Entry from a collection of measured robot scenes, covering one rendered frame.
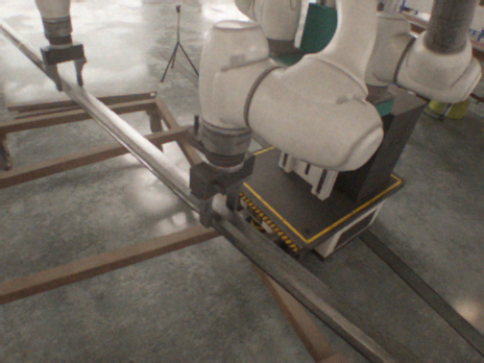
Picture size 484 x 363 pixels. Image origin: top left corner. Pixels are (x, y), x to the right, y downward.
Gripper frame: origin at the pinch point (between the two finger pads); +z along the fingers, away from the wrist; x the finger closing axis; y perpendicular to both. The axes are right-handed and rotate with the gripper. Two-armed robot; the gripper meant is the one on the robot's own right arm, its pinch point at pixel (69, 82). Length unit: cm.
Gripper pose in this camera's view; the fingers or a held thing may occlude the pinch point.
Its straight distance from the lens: 128.2
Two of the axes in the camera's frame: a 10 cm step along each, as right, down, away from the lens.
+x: 7.0, -4.0, 5.9
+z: -1.1, 7.6, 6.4
